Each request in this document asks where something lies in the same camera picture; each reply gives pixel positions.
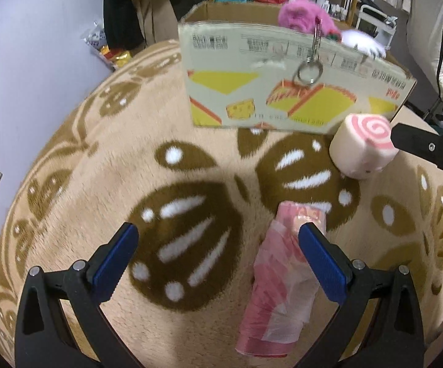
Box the beige brown patterned rug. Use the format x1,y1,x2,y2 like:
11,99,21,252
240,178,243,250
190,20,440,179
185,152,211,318
0,41,443,367

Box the metal keyring chain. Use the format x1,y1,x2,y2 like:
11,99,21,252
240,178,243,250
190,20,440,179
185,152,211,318
292,18,324,86

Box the beige trench coat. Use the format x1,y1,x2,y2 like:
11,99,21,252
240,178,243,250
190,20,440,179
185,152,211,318
133,0,178,47

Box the printed cardboard box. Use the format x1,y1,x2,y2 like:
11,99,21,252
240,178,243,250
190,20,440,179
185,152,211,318
178,2,416,135

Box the pink plastic bag roll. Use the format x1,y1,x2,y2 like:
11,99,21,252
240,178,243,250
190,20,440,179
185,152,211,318
236,201,326,358

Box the white rolling cart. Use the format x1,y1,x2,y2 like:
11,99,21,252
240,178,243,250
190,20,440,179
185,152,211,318
356,4,397,50

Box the snack bags on floor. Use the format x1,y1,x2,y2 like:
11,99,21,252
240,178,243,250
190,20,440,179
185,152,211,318
81,20,132,71

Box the pink swirl roll plush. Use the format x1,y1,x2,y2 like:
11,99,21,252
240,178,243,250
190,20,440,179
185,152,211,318
329,114,399,179

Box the white pompom plush toy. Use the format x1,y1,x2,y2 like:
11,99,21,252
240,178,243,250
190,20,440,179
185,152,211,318
341,29,386,58

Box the pink bear plush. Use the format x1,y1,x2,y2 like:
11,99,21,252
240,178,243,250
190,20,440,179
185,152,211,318
277,0,341,41

